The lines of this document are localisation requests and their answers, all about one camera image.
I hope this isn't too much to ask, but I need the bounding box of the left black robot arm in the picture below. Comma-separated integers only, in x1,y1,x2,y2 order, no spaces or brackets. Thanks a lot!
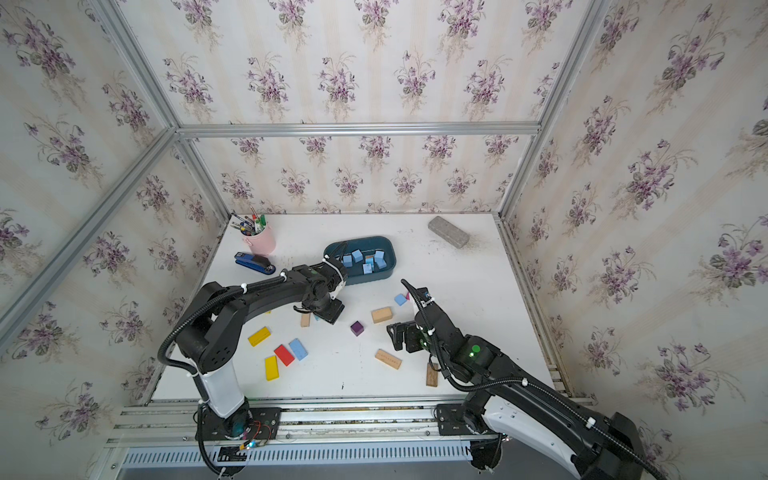
156,254,348,420

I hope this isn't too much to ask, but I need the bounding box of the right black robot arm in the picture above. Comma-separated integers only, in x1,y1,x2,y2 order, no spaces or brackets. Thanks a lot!
392,281,665,479

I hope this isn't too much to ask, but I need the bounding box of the tan wooden block front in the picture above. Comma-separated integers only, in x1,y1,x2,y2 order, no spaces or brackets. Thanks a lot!
375,349,402,370

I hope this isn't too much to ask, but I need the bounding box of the dark brown wooden block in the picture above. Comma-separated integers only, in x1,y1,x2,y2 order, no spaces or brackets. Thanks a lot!
425,364,439,388

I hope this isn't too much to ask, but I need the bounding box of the tan wooden block centre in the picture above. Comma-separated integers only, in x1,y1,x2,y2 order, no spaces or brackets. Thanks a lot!
371,307,394,324

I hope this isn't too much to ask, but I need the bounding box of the purple cube block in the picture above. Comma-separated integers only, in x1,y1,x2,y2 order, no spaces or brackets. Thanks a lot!
350,321,364,336

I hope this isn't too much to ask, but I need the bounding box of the dark teal plastic bin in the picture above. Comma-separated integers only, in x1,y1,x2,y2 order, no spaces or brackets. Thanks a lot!
324,236,397,285

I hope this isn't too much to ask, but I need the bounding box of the yellow block lower left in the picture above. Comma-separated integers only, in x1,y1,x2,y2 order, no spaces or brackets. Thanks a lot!
248,327,271,347

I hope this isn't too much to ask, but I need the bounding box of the yellow block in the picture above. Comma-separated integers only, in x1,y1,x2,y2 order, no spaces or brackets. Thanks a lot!
248,327,271,347
264,355,280,381

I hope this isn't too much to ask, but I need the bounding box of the red block front left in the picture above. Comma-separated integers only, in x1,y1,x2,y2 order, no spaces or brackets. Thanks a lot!
274,344,295,366

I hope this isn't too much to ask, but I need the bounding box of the blue black stapler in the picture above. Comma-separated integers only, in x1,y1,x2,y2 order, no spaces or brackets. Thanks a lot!
234,252,276,275

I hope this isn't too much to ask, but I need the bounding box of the pink pen cup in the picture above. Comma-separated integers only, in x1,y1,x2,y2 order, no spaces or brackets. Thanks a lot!
242,225,276,256

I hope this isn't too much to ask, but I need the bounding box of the yellow block front left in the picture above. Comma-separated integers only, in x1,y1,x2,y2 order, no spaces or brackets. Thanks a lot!
264,355,280,381

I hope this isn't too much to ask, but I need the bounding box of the grey stone brick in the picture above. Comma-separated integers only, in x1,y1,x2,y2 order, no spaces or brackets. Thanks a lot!
428,216,470,249

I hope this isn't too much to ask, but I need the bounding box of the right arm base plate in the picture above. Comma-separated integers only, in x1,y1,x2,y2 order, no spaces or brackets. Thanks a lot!
434,403,508,438

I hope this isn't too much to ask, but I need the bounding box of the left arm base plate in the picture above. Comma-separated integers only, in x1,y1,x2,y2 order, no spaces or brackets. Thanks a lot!
194,404,283,442

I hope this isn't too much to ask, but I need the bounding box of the aluminium front rail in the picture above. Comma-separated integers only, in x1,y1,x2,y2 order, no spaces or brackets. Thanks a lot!
107,395,463,447

